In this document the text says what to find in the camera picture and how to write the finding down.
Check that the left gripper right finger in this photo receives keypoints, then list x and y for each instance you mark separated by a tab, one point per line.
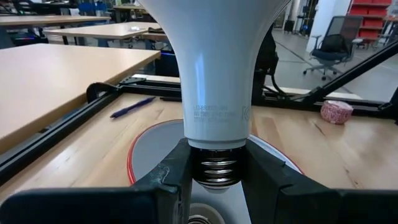
311	208

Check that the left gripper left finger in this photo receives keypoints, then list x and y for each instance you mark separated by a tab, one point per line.
93	208

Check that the red articulated desk lamp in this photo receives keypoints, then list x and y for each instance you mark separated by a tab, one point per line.
155	149

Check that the white reflector lightbulb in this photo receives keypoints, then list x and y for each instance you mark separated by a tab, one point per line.
214	77

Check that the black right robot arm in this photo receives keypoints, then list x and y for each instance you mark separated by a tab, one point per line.
265	56

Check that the pink speckled tape roll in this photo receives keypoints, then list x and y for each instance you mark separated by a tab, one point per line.
336	112

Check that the purple pen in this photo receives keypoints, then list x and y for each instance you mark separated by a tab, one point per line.
132	107

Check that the large light wood table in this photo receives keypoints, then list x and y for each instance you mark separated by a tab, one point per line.
62	81

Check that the black office chair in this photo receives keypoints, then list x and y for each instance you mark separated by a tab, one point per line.
334	46

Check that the red storage shelving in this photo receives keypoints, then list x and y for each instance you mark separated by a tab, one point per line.
370	21

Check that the black aluminium rig frame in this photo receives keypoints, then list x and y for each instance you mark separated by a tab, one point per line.
46	137

